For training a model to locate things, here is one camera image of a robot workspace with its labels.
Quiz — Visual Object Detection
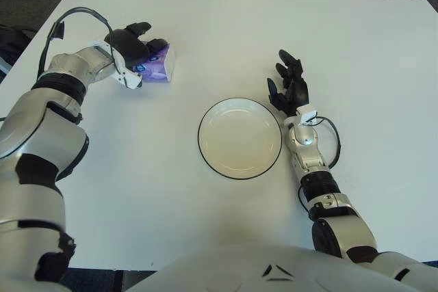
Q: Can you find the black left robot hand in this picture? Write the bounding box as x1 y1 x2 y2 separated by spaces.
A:
104 21 168 67

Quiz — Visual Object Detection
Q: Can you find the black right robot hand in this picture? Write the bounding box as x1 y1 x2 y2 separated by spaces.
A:
266 49 311 117

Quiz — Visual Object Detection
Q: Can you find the purple tissue paper pack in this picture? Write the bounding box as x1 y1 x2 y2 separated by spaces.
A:
133 42 177 84

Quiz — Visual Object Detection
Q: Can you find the white plate with black rim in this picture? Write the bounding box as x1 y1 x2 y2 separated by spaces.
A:
196 97 283 180

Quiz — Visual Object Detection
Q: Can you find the black bag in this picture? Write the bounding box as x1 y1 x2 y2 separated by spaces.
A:
0 24 35 67

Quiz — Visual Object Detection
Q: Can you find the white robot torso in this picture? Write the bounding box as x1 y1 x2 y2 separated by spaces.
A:
126 233 438 292

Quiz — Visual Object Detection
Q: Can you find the black table leg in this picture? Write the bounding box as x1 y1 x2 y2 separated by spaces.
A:
112 270 157 292

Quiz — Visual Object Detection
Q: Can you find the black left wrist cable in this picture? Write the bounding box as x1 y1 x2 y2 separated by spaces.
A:
37 6 117 77

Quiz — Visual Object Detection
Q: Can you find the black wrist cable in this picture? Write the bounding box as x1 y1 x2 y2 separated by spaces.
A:
313 116 342 170
37 6 117 77

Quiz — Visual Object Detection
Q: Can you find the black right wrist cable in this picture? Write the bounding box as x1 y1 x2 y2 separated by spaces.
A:
313 116 342 170

